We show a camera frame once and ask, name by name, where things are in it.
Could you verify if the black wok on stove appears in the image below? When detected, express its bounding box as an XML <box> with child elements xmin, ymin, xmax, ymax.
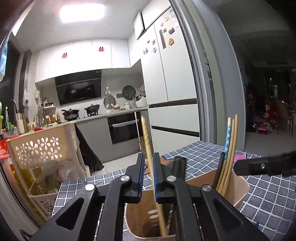
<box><xmin>61</xmin><ymin>109</ymin><xmax>79</xmax><ymax>121</ymax></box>

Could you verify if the grey checked star tablecloth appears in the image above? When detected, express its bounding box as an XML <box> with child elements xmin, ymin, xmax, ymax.
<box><xmin>53</xmin><ymin>141</ymin><xmax>295</xmax><ymax>240</ymax></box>

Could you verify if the black handled clear spoon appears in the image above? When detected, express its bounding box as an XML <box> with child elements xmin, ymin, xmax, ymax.
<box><xmin>212</xmin><ymin>152</ymin><xmax>225</xmax><ymax>189</ymax></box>
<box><xmin>171</xmin><ymin>156</ymin><xmax>187</xmax><ymax>182</ymax></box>

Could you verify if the blue patterned chopstick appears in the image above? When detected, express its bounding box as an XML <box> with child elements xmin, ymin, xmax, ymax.
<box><xmin>216</xmin><ymin>118</ymin><xmax>232</xmax><ymax>190</ymax></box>

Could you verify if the black range hood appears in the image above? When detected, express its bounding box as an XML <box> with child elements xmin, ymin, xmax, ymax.
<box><xmin>54</xmin><ymin>69</ymin><xmax>102</xmax><ymax>105</ymax></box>

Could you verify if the black pot on stove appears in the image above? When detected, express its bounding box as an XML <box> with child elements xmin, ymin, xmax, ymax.
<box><xmin>85</xmin><ymin>104</ymin><xmax>100</xmax><ymax>116</ymax></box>

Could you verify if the beige plastic utensil holder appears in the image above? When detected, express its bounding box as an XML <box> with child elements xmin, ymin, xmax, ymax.
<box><xmin>125</xmin><ymin>169</ymin><xmax>249</xmax><ymax>240</ymax></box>

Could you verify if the beige flower storage rack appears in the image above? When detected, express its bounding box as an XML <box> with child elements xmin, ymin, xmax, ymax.
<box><xmin>6</xmin><ymin>123</ymin><xmax>90</xmax><ymax>220</ymax></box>

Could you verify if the white refrigerator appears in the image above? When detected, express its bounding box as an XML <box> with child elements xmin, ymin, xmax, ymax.
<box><xmin>139</xmin><ymin>8</ymin><xmax>200</xmax><ymax>155</ymax></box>

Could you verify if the black built-in oven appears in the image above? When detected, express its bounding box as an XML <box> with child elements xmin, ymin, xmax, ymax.
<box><xmin>107</xmin><ymin>111</ymin><xmax>142</xmax><ymax>145</ymax></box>

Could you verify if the thick bamboo chopstick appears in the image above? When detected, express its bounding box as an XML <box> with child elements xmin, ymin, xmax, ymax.
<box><xmin>141</xmin><ymin>116</ymin><xmax>168</xmax><ymax>237</ymax></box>

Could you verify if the red plastic basket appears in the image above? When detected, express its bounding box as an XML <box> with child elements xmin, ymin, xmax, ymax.
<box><xmin>0</xmin><ymin>140</ymin><xmax>10</xmax><ymax>160</ymax></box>

